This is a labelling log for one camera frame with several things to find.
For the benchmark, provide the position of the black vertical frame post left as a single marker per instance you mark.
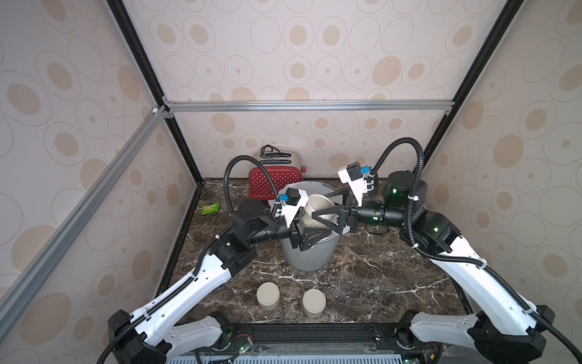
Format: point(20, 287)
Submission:
point(122, 18)

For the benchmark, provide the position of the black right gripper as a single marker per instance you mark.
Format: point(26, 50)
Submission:
point(345, 218)

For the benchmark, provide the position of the beige lidded jar left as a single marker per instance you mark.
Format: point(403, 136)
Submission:
point(268, 296)

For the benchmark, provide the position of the black vertical frame post right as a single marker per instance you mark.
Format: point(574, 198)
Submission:
point(490, 44)

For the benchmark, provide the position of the beige lidded jar right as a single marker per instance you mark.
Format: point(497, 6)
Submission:
point(314, 303)

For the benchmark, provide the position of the beige lidded jar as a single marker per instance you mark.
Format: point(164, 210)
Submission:
point(268, 296)
point(314, 303)

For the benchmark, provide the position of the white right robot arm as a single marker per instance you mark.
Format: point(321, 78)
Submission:
point(508, 328)

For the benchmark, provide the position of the black vertical frame post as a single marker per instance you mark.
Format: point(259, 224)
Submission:
point(490, 44)
point(122, 18)

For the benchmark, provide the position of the green snack packet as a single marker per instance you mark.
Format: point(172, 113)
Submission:
point(209, 209)

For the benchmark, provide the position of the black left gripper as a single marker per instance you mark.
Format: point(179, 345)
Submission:
point(301, 238)

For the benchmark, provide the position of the grey mesh waste bin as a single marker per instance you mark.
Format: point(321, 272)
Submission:
point(320, 254)

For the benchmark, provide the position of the aluminium left side rail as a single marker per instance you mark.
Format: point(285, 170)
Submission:
point(44, 263)

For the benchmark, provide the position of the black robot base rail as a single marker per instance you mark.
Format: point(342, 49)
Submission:
point(318, 343)

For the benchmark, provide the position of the beige jar lid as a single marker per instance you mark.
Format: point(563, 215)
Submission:
point(307, 221)

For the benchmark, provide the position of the red polka dot toaster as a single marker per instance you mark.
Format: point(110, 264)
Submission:
point(284, 167)

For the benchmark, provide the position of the aluminium horizontal back rail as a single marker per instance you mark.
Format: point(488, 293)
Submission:
point(311, 105)

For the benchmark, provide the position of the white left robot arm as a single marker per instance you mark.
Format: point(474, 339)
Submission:
point(152, 333)

